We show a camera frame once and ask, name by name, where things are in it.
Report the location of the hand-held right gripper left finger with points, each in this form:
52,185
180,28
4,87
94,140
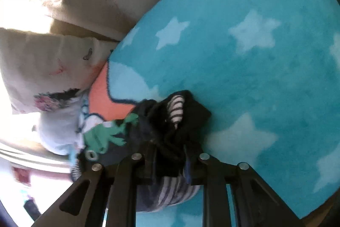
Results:
148,163

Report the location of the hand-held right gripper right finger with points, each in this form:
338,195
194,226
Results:
192,163

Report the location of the dark pants with striped lining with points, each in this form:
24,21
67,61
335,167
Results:
186,120

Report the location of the blue star cartoon blanket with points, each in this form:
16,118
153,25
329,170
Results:
239,70

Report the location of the beige floral print pillow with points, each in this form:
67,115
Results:
39,64

